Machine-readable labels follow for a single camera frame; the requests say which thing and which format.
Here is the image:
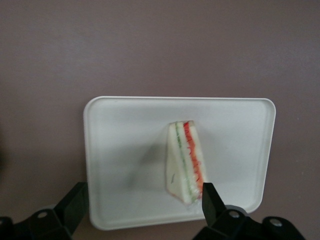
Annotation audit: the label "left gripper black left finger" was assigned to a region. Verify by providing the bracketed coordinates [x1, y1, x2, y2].
[0, 181, 90, 240]

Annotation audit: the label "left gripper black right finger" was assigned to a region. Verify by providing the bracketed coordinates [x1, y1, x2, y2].
[192, 182, 306, 240]

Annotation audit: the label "triangular sandwich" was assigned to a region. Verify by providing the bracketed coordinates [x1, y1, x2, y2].
[163, 119, 210, 207]

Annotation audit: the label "cream plastic tray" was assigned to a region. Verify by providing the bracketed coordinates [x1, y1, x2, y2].
[83, 96, 278, 231]

